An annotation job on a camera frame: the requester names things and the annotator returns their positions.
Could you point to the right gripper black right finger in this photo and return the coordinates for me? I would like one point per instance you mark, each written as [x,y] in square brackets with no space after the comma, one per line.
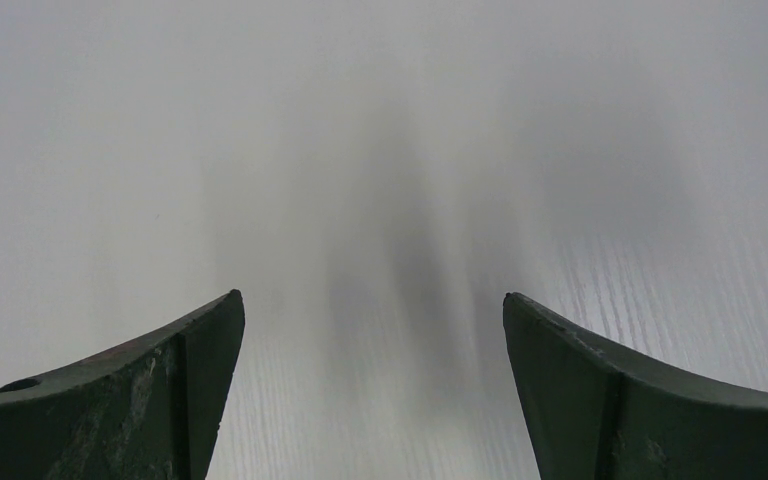
[596,409]

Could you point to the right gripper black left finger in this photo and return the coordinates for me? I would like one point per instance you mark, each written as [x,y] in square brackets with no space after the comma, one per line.
[149,408]

